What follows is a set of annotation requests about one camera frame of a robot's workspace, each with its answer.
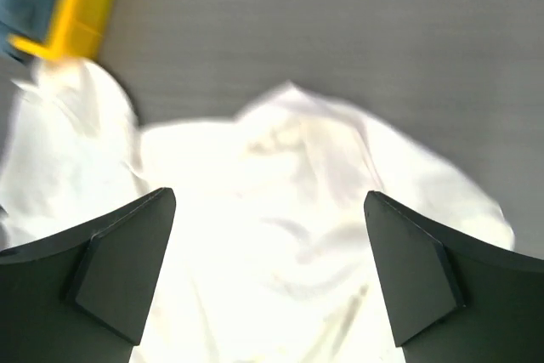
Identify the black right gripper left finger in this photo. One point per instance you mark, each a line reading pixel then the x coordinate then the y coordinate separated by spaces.
pixel 84 294

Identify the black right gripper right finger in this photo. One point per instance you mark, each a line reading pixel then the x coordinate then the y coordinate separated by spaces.
pixel 451 297

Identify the cream white t shirt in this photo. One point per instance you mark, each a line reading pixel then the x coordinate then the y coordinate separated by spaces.
pixel 269 258

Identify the yellow plastic bin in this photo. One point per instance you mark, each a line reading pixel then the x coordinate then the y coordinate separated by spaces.
pixel 76 29

